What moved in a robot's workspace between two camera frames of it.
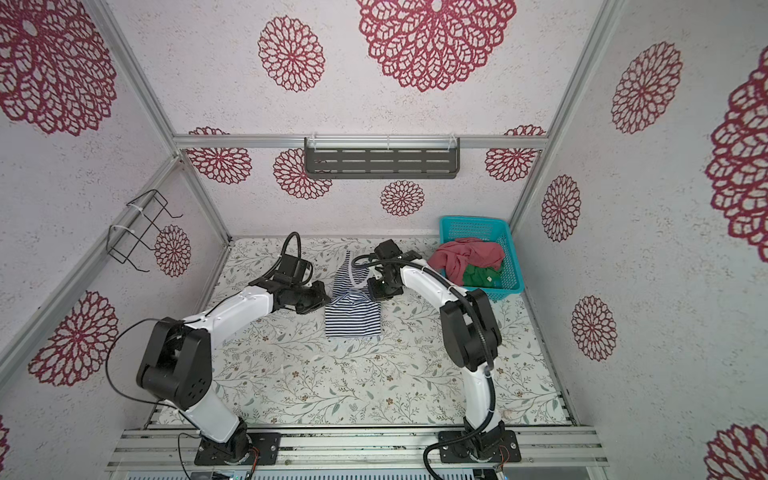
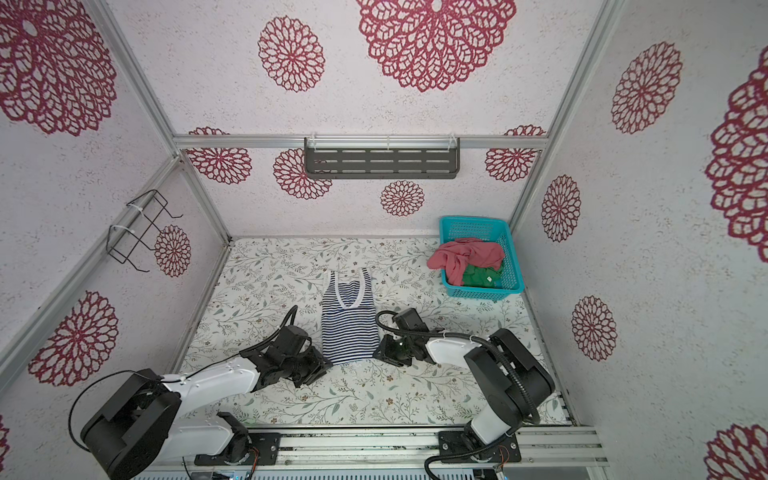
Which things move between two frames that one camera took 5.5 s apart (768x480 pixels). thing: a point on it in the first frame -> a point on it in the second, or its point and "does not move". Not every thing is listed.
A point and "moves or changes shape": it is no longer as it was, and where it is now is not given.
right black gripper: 376,293 -> 385,353
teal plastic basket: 494,231 does not move
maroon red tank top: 454,255 does not move
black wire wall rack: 122,240 does not move
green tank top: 481,276 does not move
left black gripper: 321,298 -> 318,365
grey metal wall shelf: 382,157 does not move
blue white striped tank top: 352,311 moves or changes shape
